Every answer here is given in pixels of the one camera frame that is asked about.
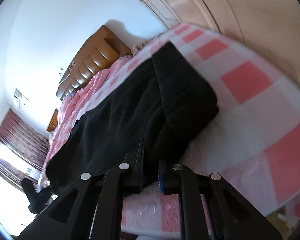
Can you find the black pants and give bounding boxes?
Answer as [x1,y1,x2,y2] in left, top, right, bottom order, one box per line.
[46,42,219,194]

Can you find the dark red curtain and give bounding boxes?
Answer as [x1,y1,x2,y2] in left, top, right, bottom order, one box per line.
[0,108,52,174]

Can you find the far wooden nightstand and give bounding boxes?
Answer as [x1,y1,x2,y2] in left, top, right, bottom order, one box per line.
[47,109,58,132]

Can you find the pink checkered bed sheet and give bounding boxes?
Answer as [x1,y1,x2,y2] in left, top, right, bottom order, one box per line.
[41,22,300,238]

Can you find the pink quilt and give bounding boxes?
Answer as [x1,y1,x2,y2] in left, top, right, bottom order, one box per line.
[43,55,131,172]

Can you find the brown leather headboard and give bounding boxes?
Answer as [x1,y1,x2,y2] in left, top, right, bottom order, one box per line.
[56,25,130,100]

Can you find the light wood wardrobe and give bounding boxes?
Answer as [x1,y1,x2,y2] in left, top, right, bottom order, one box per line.
[139,0,300,86]

